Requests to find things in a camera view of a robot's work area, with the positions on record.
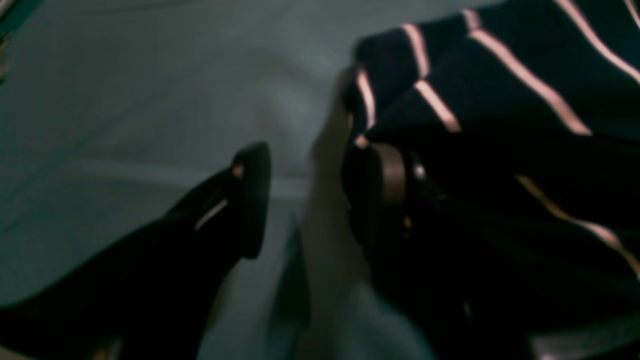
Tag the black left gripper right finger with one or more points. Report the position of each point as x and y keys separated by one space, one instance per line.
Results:
x=487 y=284

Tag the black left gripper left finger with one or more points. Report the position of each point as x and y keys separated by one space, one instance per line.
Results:
x=148 y=296

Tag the navy white striped t-shirt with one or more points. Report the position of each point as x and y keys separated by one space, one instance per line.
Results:
x=526 y=116

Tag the teal table cloth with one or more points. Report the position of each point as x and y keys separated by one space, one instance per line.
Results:
x=115 y=110

